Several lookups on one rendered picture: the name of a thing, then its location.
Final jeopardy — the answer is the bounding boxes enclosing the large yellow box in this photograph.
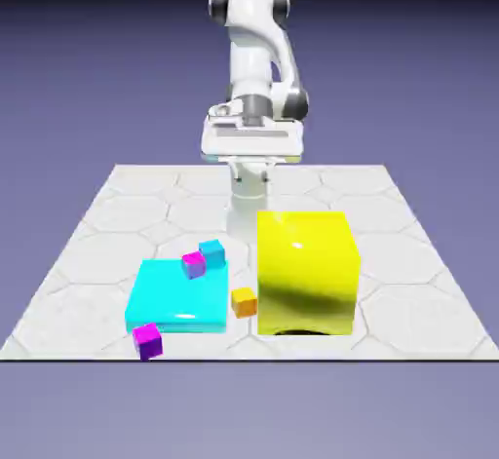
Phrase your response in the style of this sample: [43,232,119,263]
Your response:
[255,210,361,338]

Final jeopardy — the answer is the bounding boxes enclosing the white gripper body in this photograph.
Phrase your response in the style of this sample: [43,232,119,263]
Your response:
[200,114,306,165]

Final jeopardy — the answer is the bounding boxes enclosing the small magenta cube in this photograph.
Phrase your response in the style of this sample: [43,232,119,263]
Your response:
[131,322,165,363]
[180,250,208,282]

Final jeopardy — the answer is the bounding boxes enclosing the small blue cube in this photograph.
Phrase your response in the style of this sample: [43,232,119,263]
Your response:
[198,239,227,272]

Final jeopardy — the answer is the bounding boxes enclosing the large cyan box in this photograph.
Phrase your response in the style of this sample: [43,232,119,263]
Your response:
[124,257,230,335]

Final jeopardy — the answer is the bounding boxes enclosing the small orange cube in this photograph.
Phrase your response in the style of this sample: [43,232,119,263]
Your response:
[230,287,259,320]

